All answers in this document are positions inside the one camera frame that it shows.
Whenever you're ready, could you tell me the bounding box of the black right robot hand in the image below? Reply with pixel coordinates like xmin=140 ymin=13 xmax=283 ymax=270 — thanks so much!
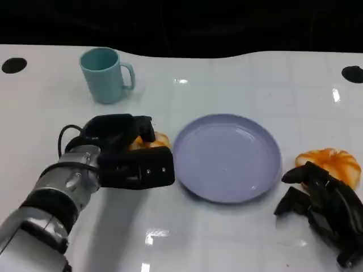
xmin=273 ymin=160 xmax=363 ymax=269

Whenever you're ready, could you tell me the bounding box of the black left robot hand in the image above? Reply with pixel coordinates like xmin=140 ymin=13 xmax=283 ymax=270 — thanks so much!
xmin=82 ymin=113 xmax=176 ymax=190

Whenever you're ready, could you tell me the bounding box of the orange and white toy bread roll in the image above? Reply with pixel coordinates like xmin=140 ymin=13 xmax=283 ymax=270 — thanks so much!
xmin=127 ymin=131 xmax=173 ymax=151
xmin=294 ymin=147 xmax=362 ymax=190

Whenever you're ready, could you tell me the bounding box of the lilac plate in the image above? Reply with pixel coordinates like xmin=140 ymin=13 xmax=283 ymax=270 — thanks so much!
xmin=172 ymin=113 xmax=283 ymax=205

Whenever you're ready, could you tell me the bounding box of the pale green mug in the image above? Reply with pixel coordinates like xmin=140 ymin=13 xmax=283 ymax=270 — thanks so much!
xmin=78 ymin=47 xmax=136 ymax=105

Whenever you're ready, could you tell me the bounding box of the black curtain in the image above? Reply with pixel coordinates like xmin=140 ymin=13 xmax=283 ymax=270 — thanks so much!
xmin=0 ymin=0 xmax=363 ymax=59

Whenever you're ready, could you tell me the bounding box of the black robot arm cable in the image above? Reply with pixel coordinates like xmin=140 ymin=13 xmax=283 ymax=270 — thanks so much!
xmin=57 ymin=124 xmax=100 ymax=172

